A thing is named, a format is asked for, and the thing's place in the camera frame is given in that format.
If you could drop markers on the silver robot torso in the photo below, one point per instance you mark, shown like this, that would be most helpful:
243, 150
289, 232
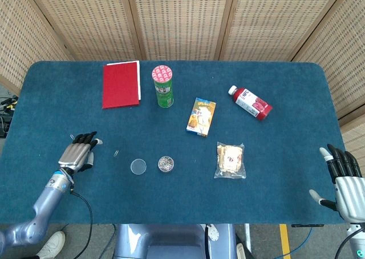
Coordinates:
171, 242

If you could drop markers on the woven folding screen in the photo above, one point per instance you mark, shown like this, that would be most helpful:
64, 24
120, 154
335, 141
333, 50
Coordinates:
182, 19

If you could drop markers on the clear bag of pastries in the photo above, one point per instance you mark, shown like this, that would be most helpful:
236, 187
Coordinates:
230, 159

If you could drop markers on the black table edge clamp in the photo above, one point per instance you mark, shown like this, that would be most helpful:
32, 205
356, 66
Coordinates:
307, 225

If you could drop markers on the blue table cloth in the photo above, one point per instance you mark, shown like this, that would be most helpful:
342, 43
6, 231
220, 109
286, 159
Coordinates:
185, 196

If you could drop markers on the red paper folder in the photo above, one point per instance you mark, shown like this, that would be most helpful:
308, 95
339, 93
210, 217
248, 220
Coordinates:
119, 85

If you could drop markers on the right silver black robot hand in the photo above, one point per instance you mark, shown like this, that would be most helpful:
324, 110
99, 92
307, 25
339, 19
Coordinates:
348, 193

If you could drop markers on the green chip can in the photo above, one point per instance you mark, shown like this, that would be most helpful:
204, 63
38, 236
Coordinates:
163, 89

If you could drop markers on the white shoe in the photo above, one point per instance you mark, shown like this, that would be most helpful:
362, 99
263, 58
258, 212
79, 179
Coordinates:
52, 246

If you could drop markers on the clear round plastic lid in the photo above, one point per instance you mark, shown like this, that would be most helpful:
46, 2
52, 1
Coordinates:
138, 166

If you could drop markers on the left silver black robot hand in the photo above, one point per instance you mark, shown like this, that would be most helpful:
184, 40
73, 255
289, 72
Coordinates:
73, 154

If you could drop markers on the yellow blue snack box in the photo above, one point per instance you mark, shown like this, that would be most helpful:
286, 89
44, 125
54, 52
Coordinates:
201, 116

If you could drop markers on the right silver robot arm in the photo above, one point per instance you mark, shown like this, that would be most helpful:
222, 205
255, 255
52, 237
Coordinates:
357, 239

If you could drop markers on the clear jar of paper clips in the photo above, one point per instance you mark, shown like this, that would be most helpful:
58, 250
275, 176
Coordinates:
166, 164

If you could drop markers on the red juice bottle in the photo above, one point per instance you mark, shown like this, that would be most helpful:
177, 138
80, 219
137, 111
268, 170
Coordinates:
252, 102

